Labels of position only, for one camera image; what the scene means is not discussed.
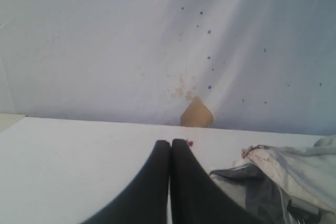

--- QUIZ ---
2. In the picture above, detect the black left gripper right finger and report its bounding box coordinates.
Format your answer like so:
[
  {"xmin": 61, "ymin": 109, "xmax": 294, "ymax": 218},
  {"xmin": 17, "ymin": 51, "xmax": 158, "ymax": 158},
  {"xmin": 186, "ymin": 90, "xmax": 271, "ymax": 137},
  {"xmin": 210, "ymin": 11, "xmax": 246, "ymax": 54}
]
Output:
[{"xmin": 170, "ymin": 139, "xmax": 262, "ymax": 224}]

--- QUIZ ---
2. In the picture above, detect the white fabric duffel bag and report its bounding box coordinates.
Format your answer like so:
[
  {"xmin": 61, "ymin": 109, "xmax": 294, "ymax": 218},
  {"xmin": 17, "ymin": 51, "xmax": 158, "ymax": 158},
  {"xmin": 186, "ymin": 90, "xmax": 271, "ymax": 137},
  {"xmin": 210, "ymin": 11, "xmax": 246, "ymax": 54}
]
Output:
[{"xmin": 209, "ymin": 135, "xmax": 335, "ymax": 223}]

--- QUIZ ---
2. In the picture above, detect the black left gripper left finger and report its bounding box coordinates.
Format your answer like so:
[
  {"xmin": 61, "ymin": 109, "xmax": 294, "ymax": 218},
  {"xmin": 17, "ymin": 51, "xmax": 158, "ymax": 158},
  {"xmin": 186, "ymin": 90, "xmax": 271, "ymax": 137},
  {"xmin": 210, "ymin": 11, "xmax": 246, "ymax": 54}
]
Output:
[{"xmin": 84, "ymin": 140, "xmax": 171, "ymax": 224}]

